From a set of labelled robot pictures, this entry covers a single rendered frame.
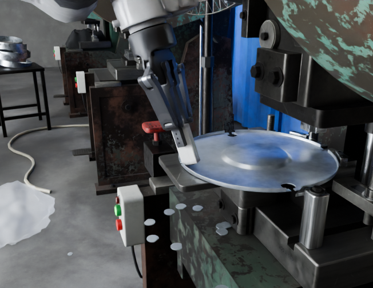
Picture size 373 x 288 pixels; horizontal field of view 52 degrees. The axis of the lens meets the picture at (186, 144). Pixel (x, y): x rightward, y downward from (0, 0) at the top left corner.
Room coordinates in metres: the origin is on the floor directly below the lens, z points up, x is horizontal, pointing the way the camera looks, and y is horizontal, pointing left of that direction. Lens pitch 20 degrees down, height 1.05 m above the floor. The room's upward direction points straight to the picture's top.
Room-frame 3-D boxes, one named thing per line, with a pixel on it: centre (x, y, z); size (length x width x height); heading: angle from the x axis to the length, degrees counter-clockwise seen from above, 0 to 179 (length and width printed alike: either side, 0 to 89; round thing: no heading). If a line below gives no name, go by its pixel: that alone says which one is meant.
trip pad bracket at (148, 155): (0.92, 0.07, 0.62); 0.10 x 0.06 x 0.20; 20
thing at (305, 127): (0.70, -0.24, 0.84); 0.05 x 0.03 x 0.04; 20
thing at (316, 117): (0.71, -0.25, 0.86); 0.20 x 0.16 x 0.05; 20
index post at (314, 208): (0.50, -0.19, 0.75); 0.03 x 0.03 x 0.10; 20
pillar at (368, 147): (0.65, -0.34, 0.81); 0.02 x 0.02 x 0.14
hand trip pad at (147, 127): (0.94, 0.08, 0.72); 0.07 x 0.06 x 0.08; 110
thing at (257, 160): (0.66, -0.13, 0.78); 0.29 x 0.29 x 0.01
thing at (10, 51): (3.31, 1.47, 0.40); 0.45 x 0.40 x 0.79; 32
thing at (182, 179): (0.65, -0.09, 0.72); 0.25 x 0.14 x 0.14; 110
